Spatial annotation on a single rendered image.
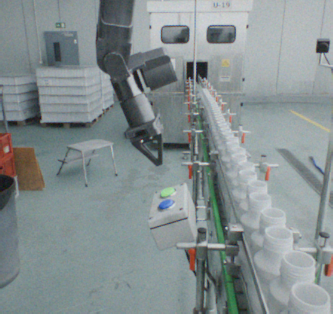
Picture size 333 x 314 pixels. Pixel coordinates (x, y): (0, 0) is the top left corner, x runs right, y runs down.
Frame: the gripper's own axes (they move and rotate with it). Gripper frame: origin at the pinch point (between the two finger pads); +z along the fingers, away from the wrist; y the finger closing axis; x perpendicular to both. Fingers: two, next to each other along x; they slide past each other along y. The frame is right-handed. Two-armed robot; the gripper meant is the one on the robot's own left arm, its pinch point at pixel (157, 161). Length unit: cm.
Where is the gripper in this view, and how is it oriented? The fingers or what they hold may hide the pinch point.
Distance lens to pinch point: 68.6
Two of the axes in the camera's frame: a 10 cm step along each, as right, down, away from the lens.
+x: -9.3, 3.2, 1.6
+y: 0.6, -3.0, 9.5
